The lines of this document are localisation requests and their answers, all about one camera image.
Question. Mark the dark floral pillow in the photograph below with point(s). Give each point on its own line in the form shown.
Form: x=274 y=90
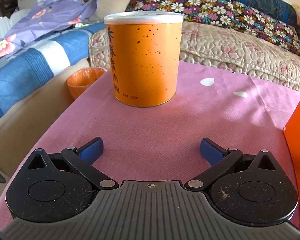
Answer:
x=190 y=5
x=265 y=27

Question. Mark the tan sofa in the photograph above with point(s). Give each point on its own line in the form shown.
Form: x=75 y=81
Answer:
x=20 y=125

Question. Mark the white cloth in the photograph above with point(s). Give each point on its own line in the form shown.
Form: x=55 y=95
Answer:
x=0 y=27

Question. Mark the plain beige pillow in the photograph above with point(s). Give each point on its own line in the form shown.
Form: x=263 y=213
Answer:
x=112 y=2

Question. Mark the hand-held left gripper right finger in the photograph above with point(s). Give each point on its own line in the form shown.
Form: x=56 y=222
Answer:
x=211 y=151

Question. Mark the beige quilted bedspread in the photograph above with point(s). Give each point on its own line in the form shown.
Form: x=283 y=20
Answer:
x=227 y=47

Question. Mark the purple floral blanket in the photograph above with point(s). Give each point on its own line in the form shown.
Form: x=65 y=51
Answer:
x=45 y=17

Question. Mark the blue striped blanket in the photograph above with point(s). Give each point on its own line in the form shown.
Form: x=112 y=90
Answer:
x=20 y=72

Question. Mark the orange speckled canister white lid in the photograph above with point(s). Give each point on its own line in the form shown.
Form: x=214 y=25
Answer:
x=145 y=60

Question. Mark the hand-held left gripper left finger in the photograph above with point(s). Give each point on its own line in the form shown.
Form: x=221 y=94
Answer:
x=91 y=150

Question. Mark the pink tablecloth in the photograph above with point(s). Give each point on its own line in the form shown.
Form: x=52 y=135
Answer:
x=165 y=125

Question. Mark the dark wooden cabinet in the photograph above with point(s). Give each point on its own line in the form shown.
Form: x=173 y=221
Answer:
x=8 y=2

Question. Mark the small orange plastic cup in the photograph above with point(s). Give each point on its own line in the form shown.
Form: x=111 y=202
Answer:
x=81 y=82

